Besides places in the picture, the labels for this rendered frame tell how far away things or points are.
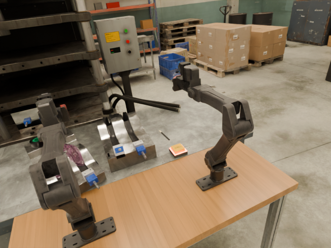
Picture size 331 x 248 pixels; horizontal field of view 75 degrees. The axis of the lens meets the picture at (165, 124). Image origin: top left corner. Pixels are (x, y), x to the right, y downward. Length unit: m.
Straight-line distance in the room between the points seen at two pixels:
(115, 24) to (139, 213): 1.37
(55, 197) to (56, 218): 0.48
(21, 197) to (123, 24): 1.33
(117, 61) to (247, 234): 1.67
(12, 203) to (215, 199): 0.95
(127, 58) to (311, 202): 1.92
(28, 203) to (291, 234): 1.72
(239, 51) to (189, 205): 4.21
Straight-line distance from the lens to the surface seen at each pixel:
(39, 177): 0.64
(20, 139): 1.90
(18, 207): 1.27
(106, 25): 1.82
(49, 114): 0.86
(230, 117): 0.76
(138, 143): 1.16
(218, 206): 0.99
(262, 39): 5.38
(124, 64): 1.88
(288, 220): 2.06
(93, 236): 0.97
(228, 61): 4.80
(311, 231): 2.06
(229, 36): 4.69
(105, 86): 1.75
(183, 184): 1.07
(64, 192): 0.64
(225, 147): 0.88
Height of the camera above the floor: 1.57
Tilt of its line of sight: 30 degrees down
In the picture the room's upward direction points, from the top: 6 degrees counter-clockwise
